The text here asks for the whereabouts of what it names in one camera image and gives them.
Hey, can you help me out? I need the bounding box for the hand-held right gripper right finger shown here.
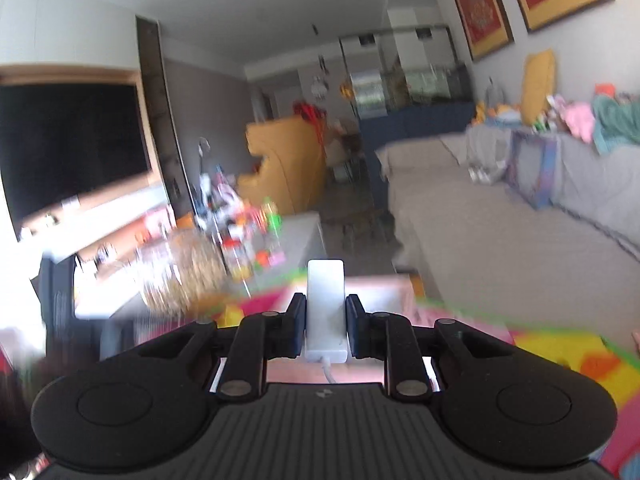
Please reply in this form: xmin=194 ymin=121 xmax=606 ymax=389
xmin=346 ymin=294 xmax=543 ymax=403

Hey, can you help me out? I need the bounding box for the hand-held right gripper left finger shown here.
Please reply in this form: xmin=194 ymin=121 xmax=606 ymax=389
xmin=102 ymin=291 xmax=307 ymax=402

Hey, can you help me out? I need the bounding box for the white power adapter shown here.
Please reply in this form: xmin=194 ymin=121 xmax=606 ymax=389
xmin=306 ymin=259 xmax=349 ymax=383

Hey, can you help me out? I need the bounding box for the grey coffee table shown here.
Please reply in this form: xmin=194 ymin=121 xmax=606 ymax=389
xmin=277 ymin=210 xmax=327 ymax=283

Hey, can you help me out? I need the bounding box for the small jar with red lid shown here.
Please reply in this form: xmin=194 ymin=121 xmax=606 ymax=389
xmin=221 ymin=237 xmax=252 ymax=282

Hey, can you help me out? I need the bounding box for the green toy bottle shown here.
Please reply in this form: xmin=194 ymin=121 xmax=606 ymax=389
xmin=262 ymin=197 xmax=284 ymax=237

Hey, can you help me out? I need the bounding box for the glass jar of nuts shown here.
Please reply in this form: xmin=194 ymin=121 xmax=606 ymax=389
xmin=136 ymin=229 xmax=227 ymax=317

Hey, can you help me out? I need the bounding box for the black television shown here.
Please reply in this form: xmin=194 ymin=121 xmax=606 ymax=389
xmin=0 ymin=82 xmax=153 ymax=231

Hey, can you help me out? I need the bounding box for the grey sofa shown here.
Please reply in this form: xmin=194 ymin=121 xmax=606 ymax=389
xmin=375 ymin=122 xmax=640 ymax=358

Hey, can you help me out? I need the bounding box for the yellow armchair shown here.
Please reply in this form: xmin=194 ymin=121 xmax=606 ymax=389
xmin=237 ymin=114 xmax=329 ymax=217

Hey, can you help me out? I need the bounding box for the silver packet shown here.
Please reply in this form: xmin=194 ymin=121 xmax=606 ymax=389
xmin=466 ymin=161 xmax=502 ymax=187

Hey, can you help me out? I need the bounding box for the dark blue cabinet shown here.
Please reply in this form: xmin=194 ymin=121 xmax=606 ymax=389
xmin=357 ymin=101 xmax=477 ymax=211

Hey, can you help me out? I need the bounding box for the red hanging decoration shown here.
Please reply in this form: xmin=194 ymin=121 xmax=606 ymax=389
xmin=292 ymin=100 xmax=328 ymax=128

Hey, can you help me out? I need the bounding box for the colourful printed mat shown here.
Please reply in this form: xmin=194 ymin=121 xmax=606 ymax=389
xmin=0 ymin=269 xmax=640 ymax=480

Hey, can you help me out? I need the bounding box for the purple window box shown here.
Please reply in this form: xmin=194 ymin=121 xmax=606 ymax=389
xmin=504 ymin=127 xmax=560 ymax=211

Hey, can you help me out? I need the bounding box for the glass fish tank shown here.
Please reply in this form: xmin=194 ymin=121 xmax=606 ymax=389
xmin=340 ymin=25 xmax=474 ymax=117

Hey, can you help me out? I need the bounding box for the yellow pillow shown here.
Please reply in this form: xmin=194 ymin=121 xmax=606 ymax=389
xmin=520 ymin=50 xmax=557 ymax=126

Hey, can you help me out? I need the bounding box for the pink plush toy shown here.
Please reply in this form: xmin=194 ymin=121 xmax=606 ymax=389
xmin=554 ymin=96 xmax=597 ymax=145

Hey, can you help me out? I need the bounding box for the green stuffed toy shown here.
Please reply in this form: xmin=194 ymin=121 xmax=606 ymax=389
xmin=591 ymin=94 xmax=640 ymax=157

